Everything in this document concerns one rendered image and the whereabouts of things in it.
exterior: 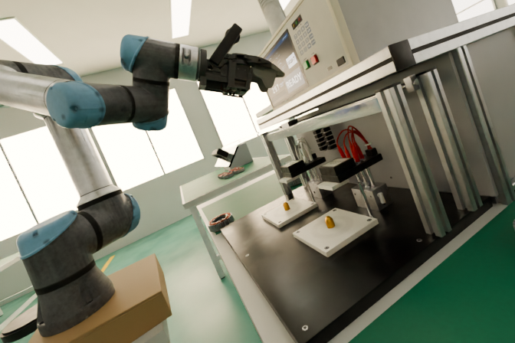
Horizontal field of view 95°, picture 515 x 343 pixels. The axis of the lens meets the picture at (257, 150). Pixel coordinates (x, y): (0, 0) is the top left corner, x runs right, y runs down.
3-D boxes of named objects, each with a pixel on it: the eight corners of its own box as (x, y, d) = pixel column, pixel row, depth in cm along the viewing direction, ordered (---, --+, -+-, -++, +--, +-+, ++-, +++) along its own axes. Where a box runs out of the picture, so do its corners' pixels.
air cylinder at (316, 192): (322, 198, 81) (316, 184, 81) (310, 196, 88) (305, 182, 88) (333, 192, 83) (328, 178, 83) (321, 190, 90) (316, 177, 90)
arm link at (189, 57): (180, 53, 56) (180, 35, 49) (199, 57, 58) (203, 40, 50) (178, 83, 56) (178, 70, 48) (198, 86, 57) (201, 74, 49)
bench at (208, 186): (217, 284, 200) (182, 204, 195) (198, 229, 375) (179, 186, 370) (319, 223, 236) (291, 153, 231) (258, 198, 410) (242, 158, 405)
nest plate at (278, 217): (279, 228, 71) (277, 224, 71) (262, 217, 86) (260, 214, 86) (318, 206, 76) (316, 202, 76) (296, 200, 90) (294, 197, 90)
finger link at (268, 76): (283, 93, 60) (248, 87, 57) (284, 70, 61) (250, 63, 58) (289, 89, 57) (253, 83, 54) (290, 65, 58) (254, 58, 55)
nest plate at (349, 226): (327, 257, 49) (326, 252, 49) (293, 236, 63) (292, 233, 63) (378, 223, 53) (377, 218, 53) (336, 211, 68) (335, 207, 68)
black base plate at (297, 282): (306, 360, 32) (300, 346, 32) (221, 233, 93) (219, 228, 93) (493, 206, 48) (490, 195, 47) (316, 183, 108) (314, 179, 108)
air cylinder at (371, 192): (378, 211, 58) (372, 191, 58) (357, 206, 66) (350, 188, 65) (393, 202, 60) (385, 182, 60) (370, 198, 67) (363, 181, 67)
